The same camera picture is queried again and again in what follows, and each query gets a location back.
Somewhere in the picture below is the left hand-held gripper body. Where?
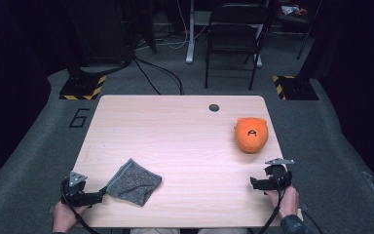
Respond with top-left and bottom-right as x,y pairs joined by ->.
60,171 -> 99,208

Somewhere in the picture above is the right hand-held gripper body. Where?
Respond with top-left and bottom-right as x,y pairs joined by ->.
264,158 -> 295,192

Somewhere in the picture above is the grey fluffy cloth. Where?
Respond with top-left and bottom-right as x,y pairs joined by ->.
105,158 -> 163,208

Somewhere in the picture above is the orange plush toy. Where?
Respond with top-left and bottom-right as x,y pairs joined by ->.
234,116 -> 270,154

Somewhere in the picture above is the person's left hand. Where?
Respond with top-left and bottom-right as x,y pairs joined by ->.
52,201 -> 89,233

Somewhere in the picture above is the person's right hand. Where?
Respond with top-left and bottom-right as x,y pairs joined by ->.
266,185 -> 300,219

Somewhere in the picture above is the black stand base striped edge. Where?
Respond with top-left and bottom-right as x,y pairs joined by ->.
58,75 -> 107,101
272,75 -> 319,101

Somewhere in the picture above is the dark curtain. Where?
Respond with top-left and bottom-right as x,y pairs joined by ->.
0,0 -> 52,193
318,0 -> 374,196

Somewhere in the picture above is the small black table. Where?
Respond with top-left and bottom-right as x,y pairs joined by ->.
274,0 -> 322,61

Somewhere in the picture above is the black folding chair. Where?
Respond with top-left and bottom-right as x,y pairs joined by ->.
204,2 -> 272,92

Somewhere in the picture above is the black equipment cabinet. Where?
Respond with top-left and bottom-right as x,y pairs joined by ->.
66,0 -> 134,66

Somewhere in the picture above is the white and orange bundle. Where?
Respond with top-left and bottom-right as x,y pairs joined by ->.
281,4 -> 308,17

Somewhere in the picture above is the left hand-held gripper cable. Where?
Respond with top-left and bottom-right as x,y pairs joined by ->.
59,178 -> 101,234

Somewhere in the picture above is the hand-held gripper cable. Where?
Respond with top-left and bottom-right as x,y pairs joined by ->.
59,178 -> 101,234
257,167 -> 288,234

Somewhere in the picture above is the right hand-held gripper cable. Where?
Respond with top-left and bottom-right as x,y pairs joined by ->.
257,167 -> 288,234

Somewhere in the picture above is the black cable at table edge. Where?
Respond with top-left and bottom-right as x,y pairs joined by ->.
301,211 -> 324,234

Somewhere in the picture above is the thick black floor cable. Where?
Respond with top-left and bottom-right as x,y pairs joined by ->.
79,56 -> 134,76

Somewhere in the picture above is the thin black floor cable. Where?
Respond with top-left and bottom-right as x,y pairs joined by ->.
132,58 -> 162,96
135,58 -> 185,96

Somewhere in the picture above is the white floor cable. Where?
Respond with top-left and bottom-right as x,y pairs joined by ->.
135,0 -> 208,51

